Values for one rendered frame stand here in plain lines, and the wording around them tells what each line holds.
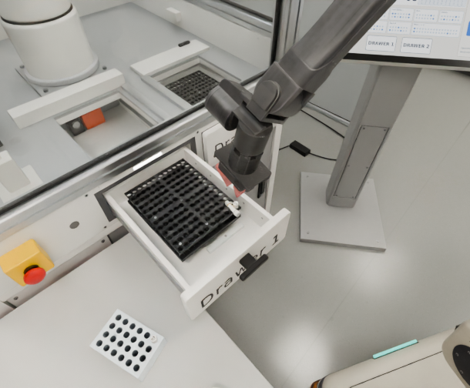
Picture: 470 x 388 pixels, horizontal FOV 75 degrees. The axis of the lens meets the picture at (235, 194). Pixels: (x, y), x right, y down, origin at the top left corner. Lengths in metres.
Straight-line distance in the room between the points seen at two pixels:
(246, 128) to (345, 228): 1.38
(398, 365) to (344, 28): 1.12
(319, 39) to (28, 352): 0.80
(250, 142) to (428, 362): 1.09
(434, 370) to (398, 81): 1.04
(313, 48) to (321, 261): 1.36
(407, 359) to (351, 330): 0.34
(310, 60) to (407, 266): 1.52
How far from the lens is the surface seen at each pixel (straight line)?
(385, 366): 1.32
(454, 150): 2.66
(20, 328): 0.88
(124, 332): 0.73
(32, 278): 0.76
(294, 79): 0.47
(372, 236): 1.84
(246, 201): 0.74
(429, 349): 1.40
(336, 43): 0.47
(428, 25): 1.28
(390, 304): 1.73
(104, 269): 0.85
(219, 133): 0.88
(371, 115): 1.46
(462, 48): 1.31
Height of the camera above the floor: 1.47
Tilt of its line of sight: 51 degrees down
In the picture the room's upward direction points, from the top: straight up
